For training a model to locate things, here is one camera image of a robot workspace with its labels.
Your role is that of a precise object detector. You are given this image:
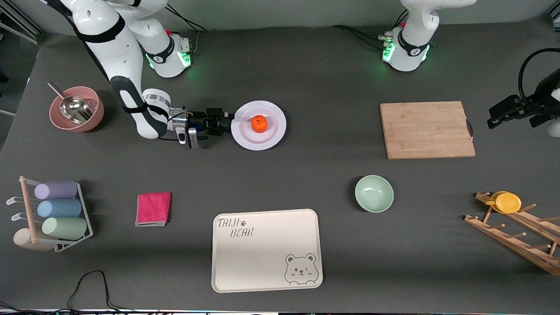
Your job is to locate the cream bear print tray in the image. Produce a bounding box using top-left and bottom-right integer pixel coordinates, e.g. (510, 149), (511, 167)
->
(211, 209), (323, 293)

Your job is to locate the pink bowl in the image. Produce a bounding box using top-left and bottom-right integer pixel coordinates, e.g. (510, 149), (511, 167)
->
(49, 86), (105, 133)

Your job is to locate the purple cup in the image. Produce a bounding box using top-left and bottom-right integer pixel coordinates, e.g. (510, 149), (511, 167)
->
(34, 181), (78, 200)

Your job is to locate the black base cable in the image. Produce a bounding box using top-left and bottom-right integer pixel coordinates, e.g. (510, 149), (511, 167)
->
(164, 7), (208, 55)
(330, 9), (410, 51)

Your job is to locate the white round plate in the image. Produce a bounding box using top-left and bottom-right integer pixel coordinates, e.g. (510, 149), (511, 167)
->
(231, 101), (287, 151)

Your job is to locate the pink folded cloth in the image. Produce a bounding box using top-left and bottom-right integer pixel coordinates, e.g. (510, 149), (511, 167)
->
(135, 192), (172, 227)

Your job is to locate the black table cable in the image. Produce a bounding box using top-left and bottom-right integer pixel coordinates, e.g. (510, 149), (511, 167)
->
(67, 270), (132, 314)

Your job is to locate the white wire cup rack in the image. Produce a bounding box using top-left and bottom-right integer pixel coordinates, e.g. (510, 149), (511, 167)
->
(6, 176), (93, 253)

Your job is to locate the beige cup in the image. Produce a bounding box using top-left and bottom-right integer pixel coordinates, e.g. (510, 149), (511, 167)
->
(13, 227), (55, 252)

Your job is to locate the blue cup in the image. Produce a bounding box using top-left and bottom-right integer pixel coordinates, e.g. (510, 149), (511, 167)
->
(37, 199), (82, 218)

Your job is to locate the yellow cup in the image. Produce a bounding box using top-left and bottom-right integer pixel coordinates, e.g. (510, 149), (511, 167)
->
(485, 191), (522, 214)

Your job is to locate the black right base cable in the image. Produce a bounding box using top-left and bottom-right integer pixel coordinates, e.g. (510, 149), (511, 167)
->
(164, 7), (208, 55)

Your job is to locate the wooden peg drying rack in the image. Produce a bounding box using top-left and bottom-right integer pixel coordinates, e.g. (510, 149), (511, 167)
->
(464, 192), (560, 275)

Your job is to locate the wooden cutting board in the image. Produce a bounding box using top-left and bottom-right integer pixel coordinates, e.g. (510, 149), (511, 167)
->
(379, 101), (476, 160)

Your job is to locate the green cup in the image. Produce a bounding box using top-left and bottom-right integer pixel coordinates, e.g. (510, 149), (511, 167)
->
(42, 217), (88, 240)

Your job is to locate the metal scoop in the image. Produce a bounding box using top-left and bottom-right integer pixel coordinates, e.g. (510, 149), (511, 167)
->
(47, 81), (93, 125)

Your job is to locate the light green bowl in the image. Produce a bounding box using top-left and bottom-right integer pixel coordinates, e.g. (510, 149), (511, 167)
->
(355, 175), (394, 213)

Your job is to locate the black left base cable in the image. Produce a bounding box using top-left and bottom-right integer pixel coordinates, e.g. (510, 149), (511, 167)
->
(330, 9), (410, 51)

